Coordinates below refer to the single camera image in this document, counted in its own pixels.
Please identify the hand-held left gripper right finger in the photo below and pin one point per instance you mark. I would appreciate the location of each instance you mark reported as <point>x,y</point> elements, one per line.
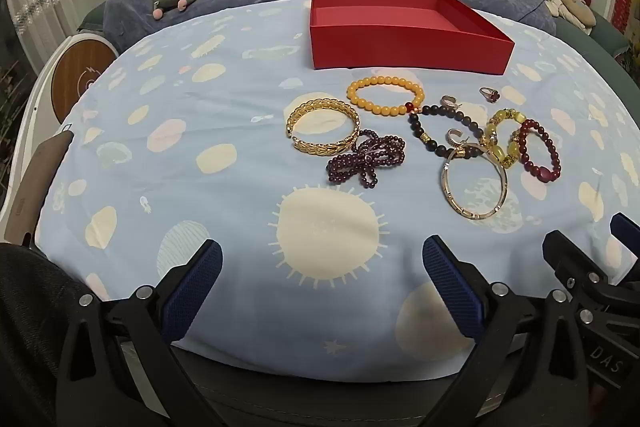
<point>452,292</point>

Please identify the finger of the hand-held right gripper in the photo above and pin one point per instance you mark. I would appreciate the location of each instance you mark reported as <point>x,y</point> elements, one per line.
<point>626,237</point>
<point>570,259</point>

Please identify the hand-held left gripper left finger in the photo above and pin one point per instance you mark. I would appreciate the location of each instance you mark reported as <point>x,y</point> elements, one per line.
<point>192,292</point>

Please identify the thin gold bangle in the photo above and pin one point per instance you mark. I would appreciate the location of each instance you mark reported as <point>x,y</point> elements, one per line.
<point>445,187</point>

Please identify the dark purple bead strand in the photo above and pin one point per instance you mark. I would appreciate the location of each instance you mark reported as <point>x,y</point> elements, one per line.
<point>367,167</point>

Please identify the gold hoop earring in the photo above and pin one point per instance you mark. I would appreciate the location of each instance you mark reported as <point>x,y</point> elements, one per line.
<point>445,99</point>
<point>452,139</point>

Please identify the gold woven bangle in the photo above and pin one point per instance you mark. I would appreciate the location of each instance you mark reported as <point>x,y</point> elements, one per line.
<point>320,148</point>

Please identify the red cardboard box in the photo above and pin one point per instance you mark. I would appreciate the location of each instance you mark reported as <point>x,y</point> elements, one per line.
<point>400,42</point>

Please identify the light blue planet print sheet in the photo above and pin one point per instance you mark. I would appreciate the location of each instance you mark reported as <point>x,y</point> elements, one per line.
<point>200,117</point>

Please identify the green upholstered bed edge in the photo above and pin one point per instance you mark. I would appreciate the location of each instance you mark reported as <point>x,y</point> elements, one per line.
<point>607,34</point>

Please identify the beige spotted plush toy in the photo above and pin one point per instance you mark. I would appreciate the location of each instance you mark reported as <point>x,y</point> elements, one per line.
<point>572,4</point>

